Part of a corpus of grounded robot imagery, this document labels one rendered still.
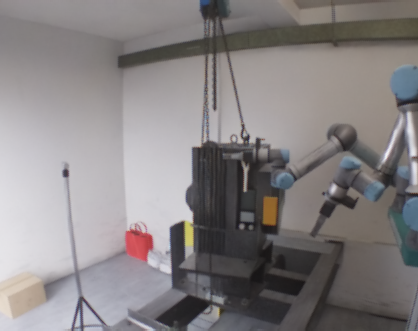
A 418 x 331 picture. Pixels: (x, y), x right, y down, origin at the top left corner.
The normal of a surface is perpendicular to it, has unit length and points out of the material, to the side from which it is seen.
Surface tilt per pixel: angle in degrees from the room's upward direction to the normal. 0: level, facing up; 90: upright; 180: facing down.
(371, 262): 90
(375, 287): 90
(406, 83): 83
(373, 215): 90
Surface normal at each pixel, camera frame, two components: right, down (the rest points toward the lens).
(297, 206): -0.53, 0.11
